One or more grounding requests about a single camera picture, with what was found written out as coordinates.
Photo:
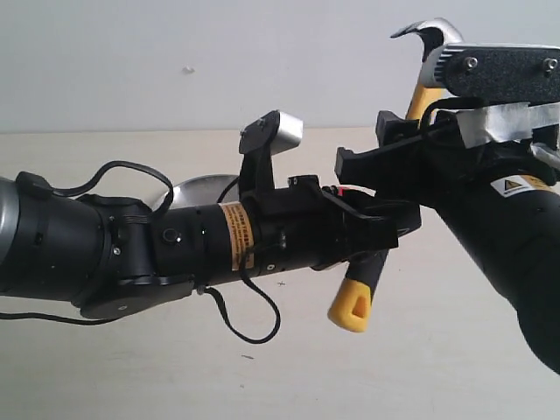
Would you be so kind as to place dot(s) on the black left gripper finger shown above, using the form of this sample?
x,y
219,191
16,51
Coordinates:
x,y
356,232
405,214

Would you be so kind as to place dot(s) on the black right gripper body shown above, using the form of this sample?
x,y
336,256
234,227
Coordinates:
x,y
518,141

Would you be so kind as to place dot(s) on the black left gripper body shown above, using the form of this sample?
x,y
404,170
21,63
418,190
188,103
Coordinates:
x,y
296,227

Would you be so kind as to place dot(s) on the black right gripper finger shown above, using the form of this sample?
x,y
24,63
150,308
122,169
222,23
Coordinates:
x,y
397,167
391,128

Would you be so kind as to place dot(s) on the yellow black claw hammer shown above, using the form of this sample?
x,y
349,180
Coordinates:
x,y
352,305

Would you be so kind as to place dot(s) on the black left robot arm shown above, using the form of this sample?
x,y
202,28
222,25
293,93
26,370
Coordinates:
x,y
112,256

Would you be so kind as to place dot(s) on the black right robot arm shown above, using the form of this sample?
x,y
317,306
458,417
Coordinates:
x,y
490,173

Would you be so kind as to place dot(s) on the round stainless steel plate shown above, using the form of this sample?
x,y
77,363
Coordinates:
x,y
200,194

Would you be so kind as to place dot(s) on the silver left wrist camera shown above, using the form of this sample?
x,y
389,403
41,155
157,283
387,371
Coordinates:
x,y
269,135

